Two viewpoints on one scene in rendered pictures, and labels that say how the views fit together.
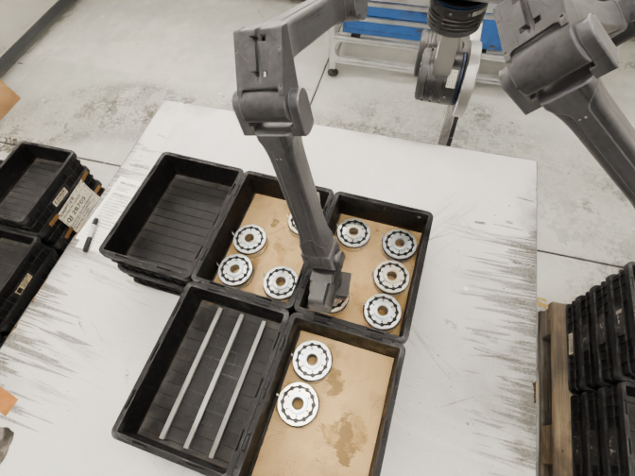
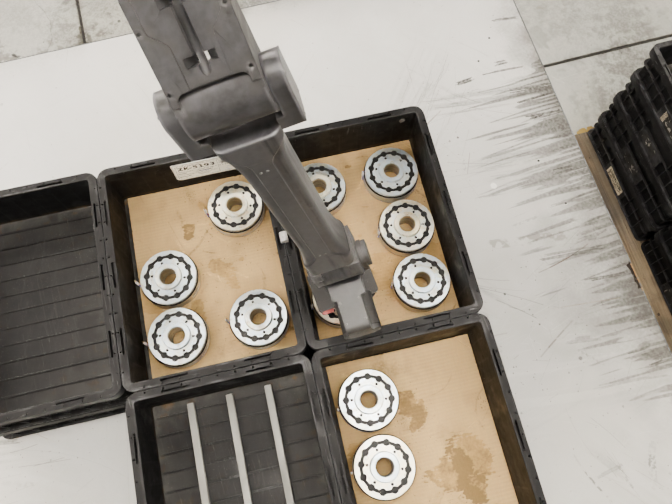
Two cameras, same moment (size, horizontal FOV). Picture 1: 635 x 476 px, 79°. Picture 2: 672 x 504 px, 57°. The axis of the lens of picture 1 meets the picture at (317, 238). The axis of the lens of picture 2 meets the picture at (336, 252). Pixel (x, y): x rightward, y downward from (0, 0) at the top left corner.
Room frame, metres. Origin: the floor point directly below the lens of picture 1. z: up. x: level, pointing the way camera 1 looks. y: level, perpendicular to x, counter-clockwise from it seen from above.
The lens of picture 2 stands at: (0.19, 0.14, 1.93)
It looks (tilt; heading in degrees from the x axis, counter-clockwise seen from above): 72 degrees down; 324
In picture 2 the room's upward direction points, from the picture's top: straight up
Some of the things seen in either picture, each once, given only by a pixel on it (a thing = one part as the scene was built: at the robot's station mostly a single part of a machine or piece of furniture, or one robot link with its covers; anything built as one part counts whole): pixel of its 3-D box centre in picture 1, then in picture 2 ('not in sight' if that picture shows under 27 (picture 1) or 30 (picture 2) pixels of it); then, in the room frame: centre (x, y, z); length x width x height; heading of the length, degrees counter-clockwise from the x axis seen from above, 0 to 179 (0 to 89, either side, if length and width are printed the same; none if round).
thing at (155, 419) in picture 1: (213, 374); (245, 501); (0.21, 0.30, 0.87); 0.40 x 0.30 x 0.11; 158
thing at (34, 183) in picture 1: (53, 207); not in sight; (1.18, 1.27, 0.37); 0.40 x 0.30 x 0.45; 160
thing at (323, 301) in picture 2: (330, 279); (342, 280); (0.39, -0.02, 0.98); 0.10 x 0.07 x 0.07; 75
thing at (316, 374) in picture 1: (312, 360); (368, 399); (0.22, 0.04, 0.86); 0.10 x 0.10 x 0.01
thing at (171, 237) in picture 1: (181, 219); (35, 304); (0.70, 0.42, 0.87); 0.40 x 0.30 x 0.11; 158
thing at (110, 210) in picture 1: (121, 214); not in sight; (0.86, 0.73, 0.70); 0.33 x 0.23 x 0.01; 160
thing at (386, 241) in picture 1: (399, 244); (391, 171); (0.54, -0.24, 0.86); 0.10 x 0.10 x 0.01
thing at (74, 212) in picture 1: (78, 205); not in sight; (1.14, 1.12, 0.41); 0.31 x 0.02 x 0.16; 160
